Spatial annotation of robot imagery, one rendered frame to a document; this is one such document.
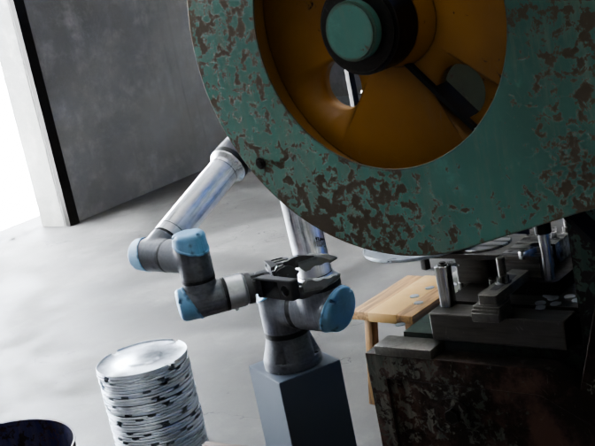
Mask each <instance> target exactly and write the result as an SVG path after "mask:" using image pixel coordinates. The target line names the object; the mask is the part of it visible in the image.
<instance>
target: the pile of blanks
mask: <svg viewBox="0 0 595 446"><path fill-rule="evenodd" d="M107 377H108V376H107ZM107 377H103V376H101V375H100V374H98V373H97V378H98V381H99V385H100V386H101V390H102V395H103V399H104V404H105V407H106V409H107V410H106V412H107V414H108V417H109V423H110V426H111V428H112V433H113V438H114V441H115V445H116V446H201V445H202V444H204V443H205V442H209V441H208V436H207V433H206V428H205V420H204V415H203V413H202V408H201V403H200V401H199V400H198V393H197V388H196V386H197V385H196V382H195V381H194V377H193V371H192V370H191V364H190V360H189V353H188V350H187V352H186V354H185V355H184V356H183V357H182V358H181V359H179V360H178V361H177V362H175V363H173V364H171V365H170V366H168V367H165V368H163V369H161V370H158V371H156V372H153V373H148V374H145V375H141V376H136V377H130V378H121V379H113V378H107Z"/></svg>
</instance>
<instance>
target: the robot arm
mask: <svg viewBox="0 0 595 446"><path fill-rule="evenodd" d="M249 172H251V169H250V168H249V167H248V166H247V165H246V164H245V162H244V161H243V159H242V158H241V156H240V155H239V154H238V152H237V151H236V149H235V147H234V146H233V144H232V142H231V141H230V140H229V138H228V137H227V138H226V139H225V140H224V141H223V142H222V143H221V144H220V145H219V146H218V147H217V149H216V150H215V151H214V152H213V153H212V155H211V162H210V164H209V165H208V166H207V167H206V168H205V169H204V171H203V172H201V173H200V175H199V176H198V177H197V178H196V180H195V181H194V182H193V183H192V184H191V186H190V187H189V188H188V189H187V191H186V192H185V193H184V194H183V195H182V197H181V198H180V199H179V200H178V201H177V203H176V204H175V205H174V206H173V208H172V209H171V210H170V211H169V212H168V214H167V215H166V216H165V217H164V218H163V219H162V220H161V221H160V222H159V224H158V225H157V226H156V227H155V228H154V230H153V231H152V232H151V233H150V235H149V236H148V237H142V238H138V239H135V240H134V241H132V242H131V244H130V246H129V248H128V252H127V256H128V260H129V263H130V264H131V265H132V266H133V267H134V268H135V269H136V270H140V271H145V272H148V273H151V272H160V273H179V274H180V277H181V281H182V287H181V288H178V289H176V290H175V292H174V295H175V300H176V303H177V307H178V311H179V313H180V316H181V318H182V319H183V320H185V321H190V320H194V319H204V318H205V317H208V316H212V315H215V314H218V313H222V312H225V311H231V310H234V309H235V310H236V311H239V308H240V307H244V306H247V305H248V304H254V303H256V295H257V299H258V301H257V304H259V312H260V316H261V320H262V325H263V328H264V333H265V337H266V346H265V354H264V366H265V369H266V371H267V372H268V373H271V374H278V375H285V374H293V373H300V372H303V371H306V370H308V369H310V368H313V367H314V366H316V365H318V364H319V363H320V362H321V360H322V355H321V349H320V347H319V345H318V344H317V342H316V341H315V339H314V338H313V335H312V333H311V332H310V330H313V331H322V332H324V333H328V332H340V331H342V330H344V329H345V328H346V327H347V326H348V325H349V324H350V322H351V320H352V316H353V314H354V311H355V303H356V302H355V295H354V293H353V291H352V289H351V288H349V287H347V286H346V285H342V282H341V278H340V275H341V274H340V273H338V272H337V271H335V270H333V269H332V267H331V262H333V261H334V260H336V259H337V256H334V255H330V254H329V253H328V248H327V244H326V240H325V236H324V232H323V231H321V230H320V229H319V228H317V227H314V226H313V225H311V224H310V223H308V222H307V221H305V220H304V219H302V218H300V217H299V216H298V215H297V214H296V213H295V212H293V211H292V210H290V209H289V208H288V207H287V206H286V205H284V204H283V203H282V202H281V201H280V202H281V206H282V213H283V217H284V220H285V224H286V227H287V232H288V236H289V239H290V246H291V250H292V254H293V256H292V257H289V258H288V257H287V256H284V257H281V258H275V259H271V260H267V261H265V265H266V269H262V270H259V271H256V272H252V273H248V272H245V273H242V274H240V273H235V274H231V275H228V276H224V277H222V278H218V279H216V277H215V272H214V269H213V262H212V258H211V253H210V246H209V244H208V242H207V239H206V236H205V232H204V231H203V230H202V229H198V227H199V226H200V225H201V223H202V222H203V221H204V220H205V218H206V217H207V216H208V214H209V213H210V212H211V211H212V210H213V208H214V207H215V206H216V204H217V203H218V202H219V201H220V200H221V198H222V197H224V195H225V194H226V193H227V192H228V190H229V189H230V188H231V186H232V185H233V184H234V183H235V181H241V180H242V179H243V178H244V176H245V175H246V174H247V173H249ZM278 259H280V260H278ZM287 259H288V260H287ZM275 260H277V261H275ZM284 260H285V261H284ZM272 261H274V262H272ZM277 262H279V263H277ZM295 268H297V269H295Z"/></svg>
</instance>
